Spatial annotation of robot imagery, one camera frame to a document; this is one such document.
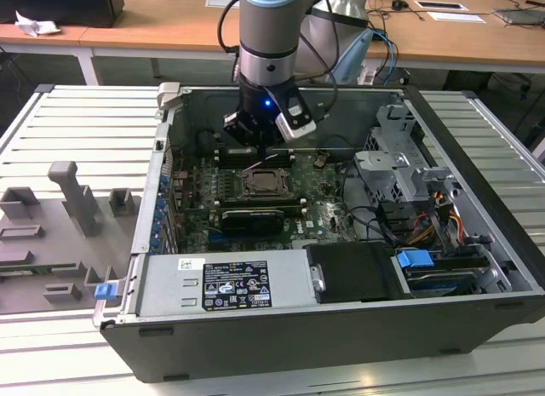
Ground thin metal locking lever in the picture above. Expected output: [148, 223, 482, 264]
[246, 154, 280, 171]

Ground metal CPU socket cover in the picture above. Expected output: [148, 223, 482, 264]
[241, 168, 295, 198]

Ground CPU socket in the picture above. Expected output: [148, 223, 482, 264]
[238, 165, 297, 200]

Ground green RAM stick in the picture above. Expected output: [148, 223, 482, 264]
[0, 262, 82, 276]
[219, 202, 307, 215]

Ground pale blue teach pendant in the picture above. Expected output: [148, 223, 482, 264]
[331, 29, 376, 84]

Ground wooden desk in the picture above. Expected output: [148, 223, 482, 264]
[0, 0, 545, 89]

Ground graphics card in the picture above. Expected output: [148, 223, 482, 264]
[220, 207, 285, 236]

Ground green motherboard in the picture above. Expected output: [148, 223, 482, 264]
[169, 151, 384, 255]

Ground grey metal drive cage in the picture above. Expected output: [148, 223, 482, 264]
[353, 104, 461, 205]

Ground black plastic shroud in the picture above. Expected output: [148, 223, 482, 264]
[305, 242, 404, 304]

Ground grey power supply unit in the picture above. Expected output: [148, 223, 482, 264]
[135, 249, 320, 319]

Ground black computer monitor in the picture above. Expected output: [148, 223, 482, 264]
[0, 0, 125, 29]

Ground white paper sheet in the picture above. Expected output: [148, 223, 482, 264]
[427, 11, 486, 25]

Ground hard disk in blue carrier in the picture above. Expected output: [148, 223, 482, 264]
[394, 250, 489, 298]

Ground crumpled white paper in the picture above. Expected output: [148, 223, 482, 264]
[14, 10, 60, 37]

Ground blue case latch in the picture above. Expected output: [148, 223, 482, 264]
[94, 283, 118, 302]

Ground black open PC case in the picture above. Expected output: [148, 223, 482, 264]
[92, 81, 545, 382]

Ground grey parts rack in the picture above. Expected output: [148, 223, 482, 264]
[0, 159, 144, 314]

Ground black camera bracket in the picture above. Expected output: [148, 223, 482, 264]
[266, 87, 329, 124]

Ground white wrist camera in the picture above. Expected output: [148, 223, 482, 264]
[274, 104, 318, 142]

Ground grey case bracket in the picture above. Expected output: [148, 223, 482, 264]
[156, 81, 191, 112]

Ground blue cable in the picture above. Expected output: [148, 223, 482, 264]
[374, 27, 399, 80]

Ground coloured wire bundle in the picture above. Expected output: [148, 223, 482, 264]
[406, 191, 465, 246]

